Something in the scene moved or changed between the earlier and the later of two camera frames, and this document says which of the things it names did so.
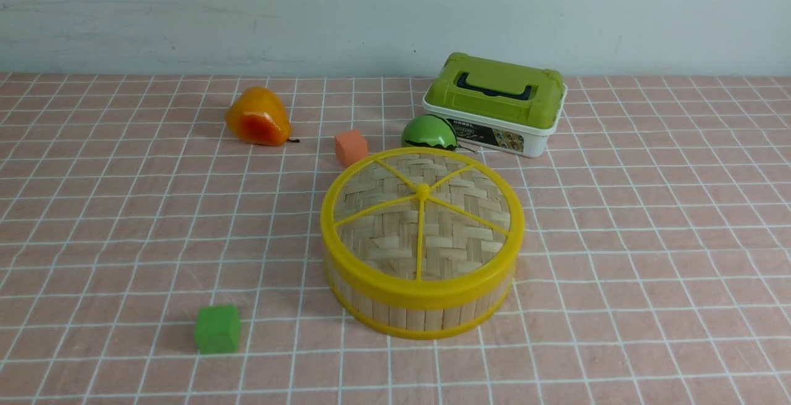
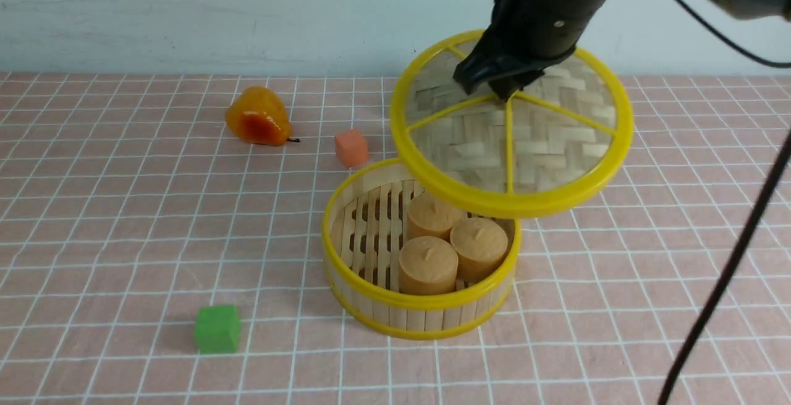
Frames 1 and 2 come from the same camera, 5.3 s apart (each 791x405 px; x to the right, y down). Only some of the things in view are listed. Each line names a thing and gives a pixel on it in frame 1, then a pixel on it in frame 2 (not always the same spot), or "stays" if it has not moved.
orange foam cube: (351, 146) stays
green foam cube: (217, 329) stays
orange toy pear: (259, 116) stays
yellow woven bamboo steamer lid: (421, 228) to (551, 144)
